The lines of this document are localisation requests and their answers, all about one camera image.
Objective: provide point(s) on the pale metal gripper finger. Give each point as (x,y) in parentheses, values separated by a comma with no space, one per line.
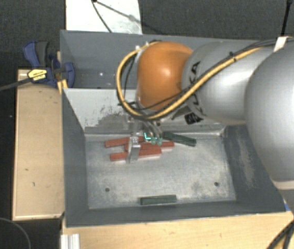
(129,154)
(136,152)

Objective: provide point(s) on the red-brown flat block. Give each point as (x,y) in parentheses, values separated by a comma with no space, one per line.
(115,142)
(162,145)
(147,153)

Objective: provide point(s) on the grey metal bin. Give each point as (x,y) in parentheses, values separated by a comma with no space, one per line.
(162,175)

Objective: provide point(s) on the dark green flat block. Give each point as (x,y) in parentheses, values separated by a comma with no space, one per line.
(183,139)
(158,200)

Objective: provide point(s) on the pale wood board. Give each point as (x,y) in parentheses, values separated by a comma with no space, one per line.
(38,152)

